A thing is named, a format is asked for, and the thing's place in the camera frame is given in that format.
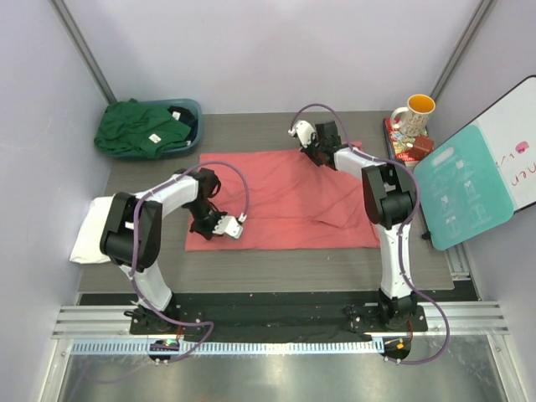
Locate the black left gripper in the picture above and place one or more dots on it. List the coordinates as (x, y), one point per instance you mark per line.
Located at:
(207, 233)

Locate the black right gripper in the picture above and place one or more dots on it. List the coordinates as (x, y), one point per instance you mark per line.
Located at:
(306, 150)

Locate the pink t-shirt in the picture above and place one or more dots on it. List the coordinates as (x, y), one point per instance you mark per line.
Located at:
(290, 203)

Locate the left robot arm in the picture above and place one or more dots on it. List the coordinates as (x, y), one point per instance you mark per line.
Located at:
(132, 238)

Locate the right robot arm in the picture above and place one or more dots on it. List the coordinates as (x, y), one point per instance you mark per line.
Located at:
(389, 198)

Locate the red book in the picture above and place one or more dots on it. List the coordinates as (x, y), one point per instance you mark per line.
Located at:
(398, 145)

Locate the white mug orange inside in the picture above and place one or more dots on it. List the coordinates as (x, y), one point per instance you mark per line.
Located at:
(411, 120)

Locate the small brown box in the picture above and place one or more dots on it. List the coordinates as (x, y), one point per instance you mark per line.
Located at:
(421, 148)

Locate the blue plastic bin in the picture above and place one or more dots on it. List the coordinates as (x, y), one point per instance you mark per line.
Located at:
(192, 121)

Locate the dark navy t-shirt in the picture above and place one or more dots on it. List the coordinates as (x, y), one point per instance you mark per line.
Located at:
(184, 116)

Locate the green t-shirt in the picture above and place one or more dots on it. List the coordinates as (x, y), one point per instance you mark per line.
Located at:
(134, 130)

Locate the folded white t-shirt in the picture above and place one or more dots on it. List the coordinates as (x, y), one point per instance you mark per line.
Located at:
(86, 250)

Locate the teal folding board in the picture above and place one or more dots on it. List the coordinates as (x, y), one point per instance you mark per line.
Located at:
(462, 192)

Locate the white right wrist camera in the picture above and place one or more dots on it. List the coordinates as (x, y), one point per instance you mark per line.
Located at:
(304, 132)

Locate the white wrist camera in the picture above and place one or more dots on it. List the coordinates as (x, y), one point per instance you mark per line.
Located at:
(230, 225)
(304, 132)

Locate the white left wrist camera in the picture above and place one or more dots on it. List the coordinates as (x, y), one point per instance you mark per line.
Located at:
(230, 225)

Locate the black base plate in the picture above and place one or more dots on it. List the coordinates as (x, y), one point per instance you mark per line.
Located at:
(285, 317)

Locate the aluminium rail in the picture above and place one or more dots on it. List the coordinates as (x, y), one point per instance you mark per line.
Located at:
(105, 330)

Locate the whiteboard with black frame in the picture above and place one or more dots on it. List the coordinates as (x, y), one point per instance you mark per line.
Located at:
(508, 128)

